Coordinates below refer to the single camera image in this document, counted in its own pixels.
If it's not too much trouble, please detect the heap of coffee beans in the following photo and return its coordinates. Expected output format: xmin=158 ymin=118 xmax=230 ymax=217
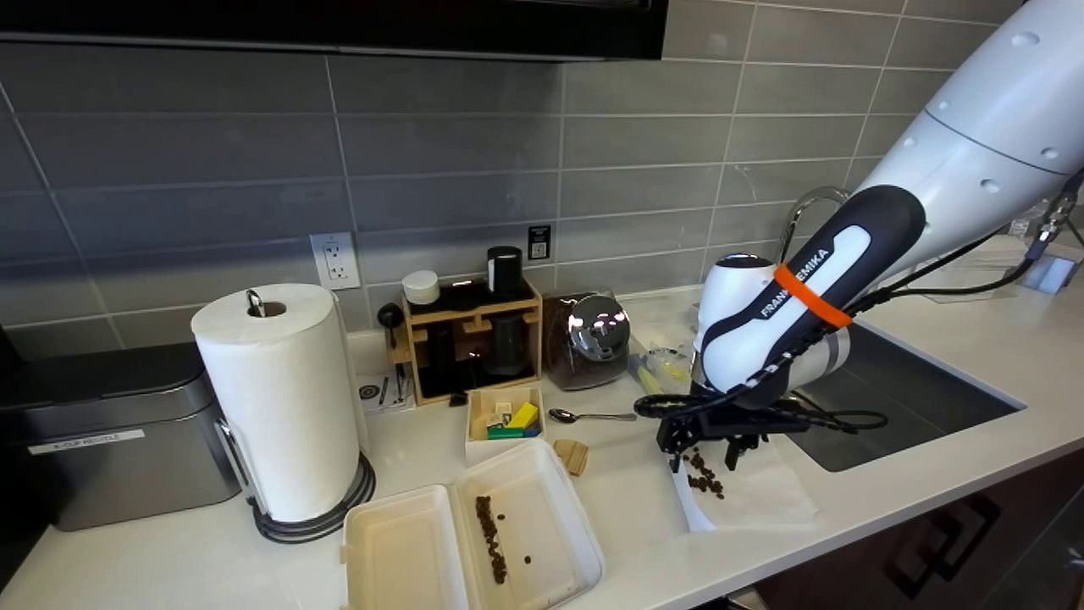
xmin=684 ymin=451 xmax=727 ymax=500

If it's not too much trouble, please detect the white wall socket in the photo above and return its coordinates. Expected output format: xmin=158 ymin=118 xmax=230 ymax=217
xmin=310 ymin=232 xmax=362 ymax=291

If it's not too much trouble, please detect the black coffee press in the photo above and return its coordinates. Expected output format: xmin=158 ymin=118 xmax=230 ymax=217
xmin=486 ymin=312 xmax=532 ymax=379

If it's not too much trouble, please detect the white foam clamshell container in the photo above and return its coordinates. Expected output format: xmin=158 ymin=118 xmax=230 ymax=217
xmin=340 ymin=437 xmax=606 ymax=610

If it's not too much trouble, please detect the metal paper towel holder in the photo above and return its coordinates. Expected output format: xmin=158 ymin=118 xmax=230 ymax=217
xmin=216 ymin=289 xmax=377 ymax=544

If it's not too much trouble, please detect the black cabinet handle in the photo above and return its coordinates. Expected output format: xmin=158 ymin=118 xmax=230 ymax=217
xmin=884 ymin=515 xmax=953 ymax=602
xmin=930 ymin=493 xmax=1004 ymax=562

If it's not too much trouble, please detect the small blue white box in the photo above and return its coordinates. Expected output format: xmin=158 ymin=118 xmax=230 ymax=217
xmin=1021 ymin=253 xmax=1081 ymax=296

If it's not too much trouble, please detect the white leaflet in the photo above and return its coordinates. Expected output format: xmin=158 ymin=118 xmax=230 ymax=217
xmin=356 ymin=373 xmax=417 ymax=415

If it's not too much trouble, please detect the white serviette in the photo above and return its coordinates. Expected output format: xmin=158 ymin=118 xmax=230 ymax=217
xmin=669 ymin=439 xmax=820 ymax=534

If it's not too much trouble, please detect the black cylinder cup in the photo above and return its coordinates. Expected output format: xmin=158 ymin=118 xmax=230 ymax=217
xmin=487 ymin=246 xmax=525 ymax=300

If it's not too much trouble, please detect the coffee bean jar chrome lid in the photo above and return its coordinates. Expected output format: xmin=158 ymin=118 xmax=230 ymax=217
xmin=541 ymin=291 xmax=633 ymax=392

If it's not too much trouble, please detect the white paper towel roll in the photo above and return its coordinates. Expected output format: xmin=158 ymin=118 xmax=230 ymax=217
xmin=191 ymin=283 xmax=370 ymax=524

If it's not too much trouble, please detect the wooden coffee organizer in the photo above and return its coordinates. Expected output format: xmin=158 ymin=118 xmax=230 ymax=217
xmin=400 ymin=282 xmax=545 ymax=407

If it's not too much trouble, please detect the round wooden disc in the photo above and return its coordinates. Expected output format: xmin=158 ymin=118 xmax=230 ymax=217
xmin=553 ymin=438 xmax=590 ymax=478

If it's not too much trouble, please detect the grey metal bin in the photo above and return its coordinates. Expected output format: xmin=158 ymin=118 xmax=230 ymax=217
xmin=0 ymin=341 xmax=243 ymax=534

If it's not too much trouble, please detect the steel sink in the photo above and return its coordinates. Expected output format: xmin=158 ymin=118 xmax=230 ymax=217
xmin=781 ymin=320 xmax=1026 ymax=474

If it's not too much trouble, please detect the clear plastic bag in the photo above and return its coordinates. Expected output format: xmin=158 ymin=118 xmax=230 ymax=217
xmin=630 ymin=339 xmax=700 ymax=397

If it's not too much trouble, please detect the metal spoon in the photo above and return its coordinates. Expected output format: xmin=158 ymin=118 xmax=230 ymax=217
xmin=548 ymin=408 xmax=639 ymax=424

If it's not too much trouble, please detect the black overhead cabinet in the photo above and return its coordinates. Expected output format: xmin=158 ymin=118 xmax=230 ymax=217
xmin=0 ymin=0 xmax=671 ymax=63

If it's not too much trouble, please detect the row of coffee beans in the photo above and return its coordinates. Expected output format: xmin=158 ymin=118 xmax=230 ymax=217
xmin=473 ymin=495 xmax=534 ymax=586

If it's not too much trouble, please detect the black coffee scoop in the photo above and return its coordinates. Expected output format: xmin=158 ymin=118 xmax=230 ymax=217
xmin=377 ymin=302 xmax=407 ymax=404

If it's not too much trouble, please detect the white round lid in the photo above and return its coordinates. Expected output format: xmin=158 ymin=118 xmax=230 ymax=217
xmin=401 ymin=270 xmax=441 ymax=307

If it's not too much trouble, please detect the chrome tap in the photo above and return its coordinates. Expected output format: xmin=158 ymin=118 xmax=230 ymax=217
xmin=777 ymin=186 xmax=851 ymax=265

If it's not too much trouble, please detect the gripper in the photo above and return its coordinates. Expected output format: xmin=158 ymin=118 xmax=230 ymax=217
xmin=657 ymin=395 xmax=772 ymax=474

